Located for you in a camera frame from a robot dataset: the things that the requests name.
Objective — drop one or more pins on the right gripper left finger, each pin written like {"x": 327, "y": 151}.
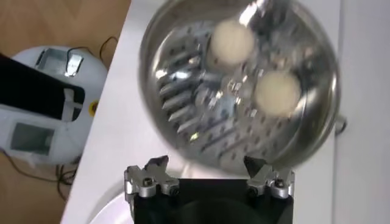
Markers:
{"x": 152, "y": 179}

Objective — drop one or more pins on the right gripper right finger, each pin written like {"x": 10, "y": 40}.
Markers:
{"x": 268, "y": 181}

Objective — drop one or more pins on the white steamed baozi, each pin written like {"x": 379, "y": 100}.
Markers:
{"x": 231, "y": 42}
{"x": 277, "y": 94}

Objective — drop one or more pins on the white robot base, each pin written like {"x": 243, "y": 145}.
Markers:
{"x": 61, "y": 143}

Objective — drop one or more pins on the perforated steel steamer basket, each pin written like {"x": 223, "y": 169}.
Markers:
{"x": 213, "y": 121}

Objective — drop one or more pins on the round white plate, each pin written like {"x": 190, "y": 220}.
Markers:
{"x": 119, "y": 213}

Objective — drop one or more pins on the yellow emergency stop button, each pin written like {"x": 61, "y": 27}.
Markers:
{"x": 93, "y": 107}

